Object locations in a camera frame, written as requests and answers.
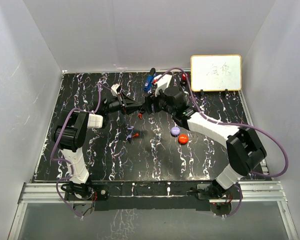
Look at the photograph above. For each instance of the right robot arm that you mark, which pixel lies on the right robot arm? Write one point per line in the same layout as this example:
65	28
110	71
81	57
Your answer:
244	148

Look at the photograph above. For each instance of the white whiteboard with wooden frame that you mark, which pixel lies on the white whiteboard with wooden frame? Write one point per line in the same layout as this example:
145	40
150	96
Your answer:
216	73

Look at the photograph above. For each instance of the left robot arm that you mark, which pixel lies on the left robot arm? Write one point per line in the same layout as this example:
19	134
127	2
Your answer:
70	134

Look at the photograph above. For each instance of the aluminium frame rail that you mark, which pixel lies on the aluminium frame rail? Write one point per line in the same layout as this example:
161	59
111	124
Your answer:
114	195

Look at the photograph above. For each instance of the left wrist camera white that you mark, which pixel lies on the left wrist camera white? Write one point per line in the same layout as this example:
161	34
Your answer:
115	89

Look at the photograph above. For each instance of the black earbud charging case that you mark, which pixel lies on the black earbud charging case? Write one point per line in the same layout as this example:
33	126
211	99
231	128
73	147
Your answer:
142	109

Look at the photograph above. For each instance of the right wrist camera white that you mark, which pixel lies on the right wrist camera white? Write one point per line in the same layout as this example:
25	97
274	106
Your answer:
161	83

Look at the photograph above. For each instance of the red button device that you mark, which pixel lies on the red button device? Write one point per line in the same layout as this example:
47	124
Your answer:
184	79

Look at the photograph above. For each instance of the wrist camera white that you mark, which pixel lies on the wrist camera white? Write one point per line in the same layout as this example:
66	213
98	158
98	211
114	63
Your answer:
115	89
161	83

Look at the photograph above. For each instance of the blue stapler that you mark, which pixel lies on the blue stapler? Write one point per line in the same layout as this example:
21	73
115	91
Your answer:
149	80

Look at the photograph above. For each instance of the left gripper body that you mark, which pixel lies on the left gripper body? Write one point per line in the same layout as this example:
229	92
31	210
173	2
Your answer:
115	105

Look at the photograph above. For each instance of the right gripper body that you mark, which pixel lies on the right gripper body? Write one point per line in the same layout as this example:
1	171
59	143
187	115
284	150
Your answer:
160	104

